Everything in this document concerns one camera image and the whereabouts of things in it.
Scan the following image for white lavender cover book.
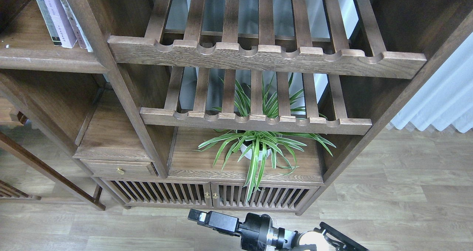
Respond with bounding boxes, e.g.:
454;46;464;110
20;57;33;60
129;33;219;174
44;0;76;48

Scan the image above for white plant pot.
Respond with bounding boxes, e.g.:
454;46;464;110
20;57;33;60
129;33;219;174
240;142;271;161

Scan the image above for white standing books on shelf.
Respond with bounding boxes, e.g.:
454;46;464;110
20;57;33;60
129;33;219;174
60;0;93;52

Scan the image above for dark wooden bookshelf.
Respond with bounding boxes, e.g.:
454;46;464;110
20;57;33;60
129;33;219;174
1;0;472;215

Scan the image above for white curtain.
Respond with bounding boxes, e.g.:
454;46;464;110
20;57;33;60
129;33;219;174
388;35;473;133

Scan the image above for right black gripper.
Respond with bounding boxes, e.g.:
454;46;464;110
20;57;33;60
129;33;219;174
188;209;278;251

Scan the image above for black yellow-green cover book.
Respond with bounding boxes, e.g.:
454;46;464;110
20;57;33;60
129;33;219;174
36;0;61;47

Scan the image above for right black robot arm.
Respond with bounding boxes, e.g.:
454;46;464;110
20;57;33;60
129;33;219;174
188;209;368;251

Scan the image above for green spider plant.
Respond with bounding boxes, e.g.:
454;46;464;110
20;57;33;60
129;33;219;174
194;74;336;203

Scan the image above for brass drawer knob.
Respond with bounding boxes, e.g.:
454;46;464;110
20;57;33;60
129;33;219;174
116;167;125;175

